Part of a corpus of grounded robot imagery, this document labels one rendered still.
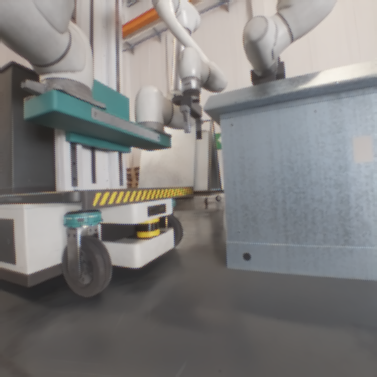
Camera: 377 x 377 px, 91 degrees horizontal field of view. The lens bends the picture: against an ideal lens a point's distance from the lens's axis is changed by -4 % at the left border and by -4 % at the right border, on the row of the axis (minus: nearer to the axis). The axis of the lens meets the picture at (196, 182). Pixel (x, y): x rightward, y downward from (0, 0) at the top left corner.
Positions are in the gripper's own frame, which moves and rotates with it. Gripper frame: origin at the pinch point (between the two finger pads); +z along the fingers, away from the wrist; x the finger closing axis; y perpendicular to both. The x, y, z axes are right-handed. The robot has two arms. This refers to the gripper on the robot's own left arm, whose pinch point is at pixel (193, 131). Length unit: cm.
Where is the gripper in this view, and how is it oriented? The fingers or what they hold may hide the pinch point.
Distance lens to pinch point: 89.8
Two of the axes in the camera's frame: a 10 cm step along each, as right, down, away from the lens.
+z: 0.6, 10.0, -0.3
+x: 3.8, 0.0, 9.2
